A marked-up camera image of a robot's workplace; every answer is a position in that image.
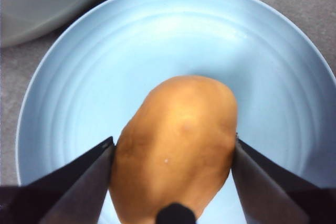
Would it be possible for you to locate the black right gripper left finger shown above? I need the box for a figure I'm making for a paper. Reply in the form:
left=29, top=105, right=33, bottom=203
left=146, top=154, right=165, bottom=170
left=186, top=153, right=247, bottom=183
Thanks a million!
left=0, top=136, right=116, bottom=224

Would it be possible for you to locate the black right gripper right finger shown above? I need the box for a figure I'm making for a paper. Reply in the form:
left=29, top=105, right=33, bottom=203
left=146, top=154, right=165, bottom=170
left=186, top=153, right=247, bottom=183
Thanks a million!
left=230, top=133, right=336, bottom=224

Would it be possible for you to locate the brown potato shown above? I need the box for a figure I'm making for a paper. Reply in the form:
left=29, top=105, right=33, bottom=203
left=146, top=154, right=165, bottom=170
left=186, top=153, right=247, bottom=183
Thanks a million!
left=109, top=74, right=238, bottom=224

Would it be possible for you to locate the blue round plate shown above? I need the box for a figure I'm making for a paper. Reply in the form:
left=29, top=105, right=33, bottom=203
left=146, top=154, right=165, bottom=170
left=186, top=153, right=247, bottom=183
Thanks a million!
left=15, top=0, right=336, bottom=224

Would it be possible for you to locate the pale green electric steamer pot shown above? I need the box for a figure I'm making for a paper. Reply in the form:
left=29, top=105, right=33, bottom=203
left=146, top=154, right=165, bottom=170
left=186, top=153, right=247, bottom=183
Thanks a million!
left=0, top=0, right=148, bottom=49

